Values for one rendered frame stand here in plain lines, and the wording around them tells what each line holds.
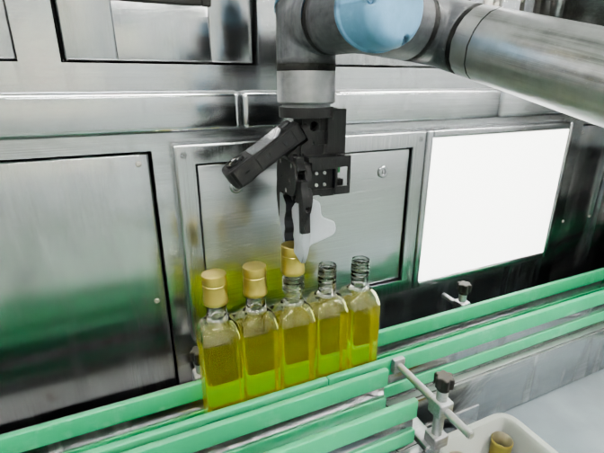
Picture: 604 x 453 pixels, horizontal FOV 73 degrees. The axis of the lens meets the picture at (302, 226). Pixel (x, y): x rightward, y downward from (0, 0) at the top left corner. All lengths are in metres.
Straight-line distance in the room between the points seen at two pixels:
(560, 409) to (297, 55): 0.90
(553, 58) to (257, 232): 0.48
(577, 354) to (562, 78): 0.79
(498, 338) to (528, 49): 0.60
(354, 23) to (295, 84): 0.12
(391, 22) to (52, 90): 0.44
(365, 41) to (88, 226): 0.48
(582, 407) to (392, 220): 0.58
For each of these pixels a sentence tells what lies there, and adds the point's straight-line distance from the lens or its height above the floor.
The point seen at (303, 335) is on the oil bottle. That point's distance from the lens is 0.64.
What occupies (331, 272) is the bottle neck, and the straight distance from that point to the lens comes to 0.63.
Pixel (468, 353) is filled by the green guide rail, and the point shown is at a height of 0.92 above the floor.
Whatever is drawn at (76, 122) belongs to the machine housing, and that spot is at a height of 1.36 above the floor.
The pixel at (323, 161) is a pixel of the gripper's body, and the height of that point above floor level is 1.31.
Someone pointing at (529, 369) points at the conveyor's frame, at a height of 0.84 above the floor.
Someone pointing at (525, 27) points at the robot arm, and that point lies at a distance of 0.47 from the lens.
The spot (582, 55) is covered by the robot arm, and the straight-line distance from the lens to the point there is 0.44.
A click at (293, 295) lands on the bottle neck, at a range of 0.61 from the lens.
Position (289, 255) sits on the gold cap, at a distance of 0.58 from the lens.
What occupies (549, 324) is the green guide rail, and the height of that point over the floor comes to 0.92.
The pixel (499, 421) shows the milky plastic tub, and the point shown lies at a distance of 0.89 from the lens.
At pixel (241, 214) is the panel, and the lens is 0.69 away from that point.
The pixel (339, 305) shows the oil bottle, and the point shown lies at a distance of 0.65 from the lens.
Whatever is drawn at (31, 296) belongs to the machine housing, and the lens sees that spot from 0.75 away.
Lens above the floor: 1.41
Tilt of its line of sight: 19 degrees down
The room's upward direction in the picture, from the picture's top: straight up
